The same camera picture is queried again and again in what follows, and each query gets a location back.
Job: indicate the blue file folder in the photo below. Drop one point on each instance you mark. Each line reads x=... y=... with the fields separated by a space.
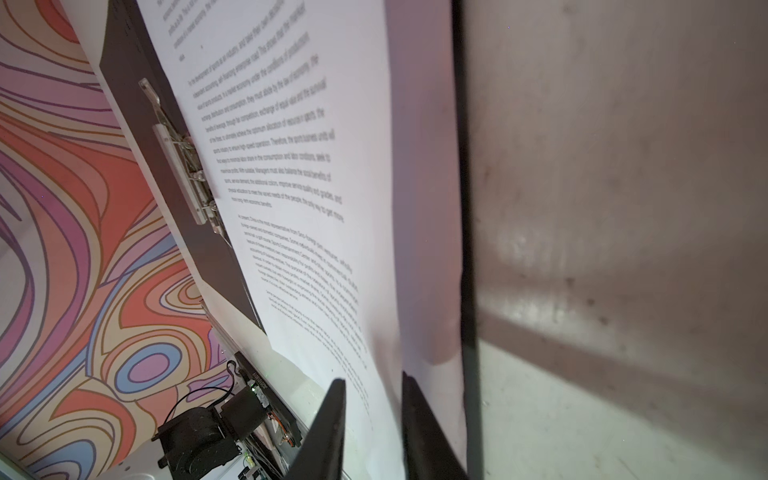
x=426 y=197

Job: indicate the printed paper sheet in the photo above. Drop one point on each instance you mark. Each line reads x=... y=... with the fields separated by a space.
x=288 y=106

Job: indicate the metal folder clip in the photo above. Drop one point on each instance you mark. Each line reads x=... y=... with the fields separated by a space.
x=185 y=165

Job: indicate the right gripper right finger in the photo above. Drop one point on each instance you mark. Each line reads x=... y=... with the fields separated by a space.
x=427 y=453

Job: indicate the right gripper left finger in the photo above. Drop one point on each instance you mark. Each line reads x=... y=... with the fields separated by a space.
x=321 y=454

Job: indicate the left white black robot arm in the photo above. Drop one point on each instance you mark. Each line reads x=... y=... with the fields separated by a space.
x=201 y=439

